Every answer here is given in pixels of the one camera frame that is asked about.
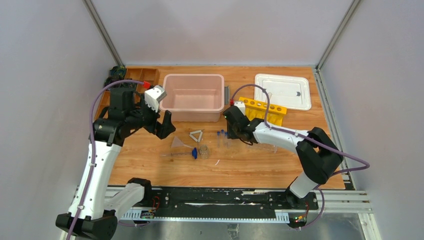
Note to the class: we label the wooden compartment tray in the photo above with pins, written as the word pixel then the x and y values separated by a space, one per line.
pixel 150 75

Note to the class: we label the clear plastic funnel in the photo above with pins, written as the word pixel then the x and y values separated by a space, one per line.
pixel 177 142

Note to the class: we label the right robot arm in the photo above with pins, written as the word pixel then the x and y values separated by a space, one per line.
pixel 318 155

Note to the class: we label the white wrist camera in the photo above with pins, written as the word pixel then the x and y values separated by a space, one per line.
pixel 241 106
pixel 154 96

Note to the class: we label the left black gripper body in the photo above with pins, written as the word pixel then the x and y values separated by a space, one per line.
pixel 158 122

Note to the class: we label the small glass jar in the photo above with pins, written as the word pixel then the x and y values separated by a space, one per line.
pixel 203 152

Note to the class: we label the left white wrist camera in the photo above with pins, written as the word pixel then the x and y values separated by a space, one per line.
pixel 154 96

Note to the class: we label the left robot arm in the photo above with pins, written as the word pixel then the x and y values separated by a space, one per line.
pixel 91 215

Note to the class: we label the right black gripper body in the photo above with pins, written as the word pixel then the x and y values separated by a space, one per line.
pixel 232 132

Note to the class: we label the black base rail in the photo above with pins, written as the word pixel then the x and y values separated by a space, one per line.
pixel 222 203

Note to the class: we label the yellow test tube rack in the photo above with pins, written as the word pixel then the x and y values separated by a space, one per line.
pixel 257 109

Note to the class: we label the clay pipe triangle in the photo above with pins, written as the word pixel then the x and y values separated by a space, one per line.
pixel 196 135

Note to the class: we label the white plastic lid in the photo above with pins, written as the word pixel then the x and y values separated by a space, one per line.
pixel 291 92

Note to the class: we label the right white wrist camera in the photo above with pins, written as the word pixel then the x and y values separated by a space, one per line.
pixel 241 106

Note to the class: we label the pink plastic bin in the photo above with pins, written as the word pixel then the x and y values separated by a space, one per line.
pixel 194 97

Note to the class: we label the clear well plate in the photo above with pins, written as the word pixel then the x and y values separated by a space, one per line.
pixel 262 148

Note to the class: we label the clear glass test tube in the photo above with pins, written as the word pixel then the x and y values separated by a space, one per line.
pixel 269 96

